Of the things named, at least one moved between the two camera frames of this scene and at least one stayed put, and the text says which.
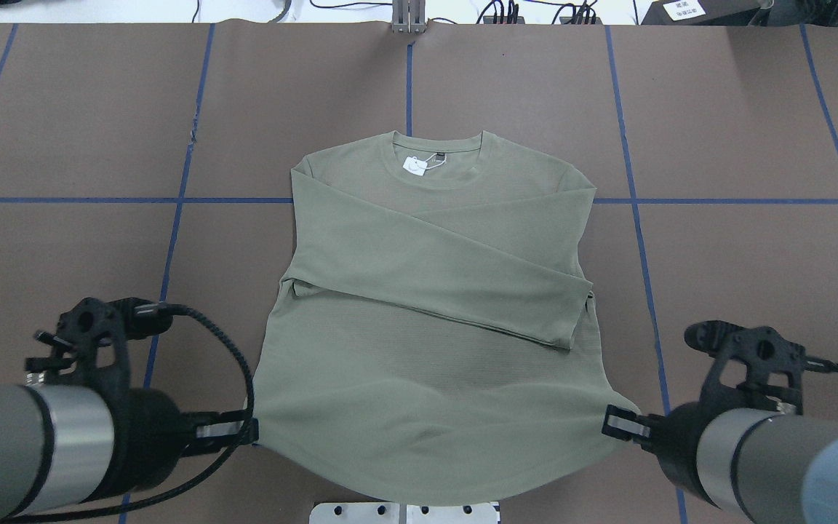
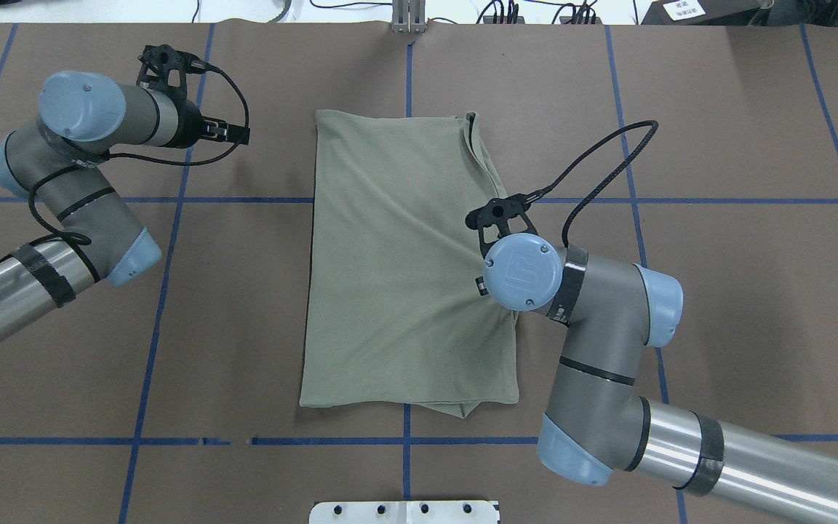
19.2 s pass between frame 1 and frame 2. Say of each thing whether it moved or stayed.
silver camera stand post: stayed
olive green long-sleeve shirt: moved
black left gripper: moved
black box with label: stayed
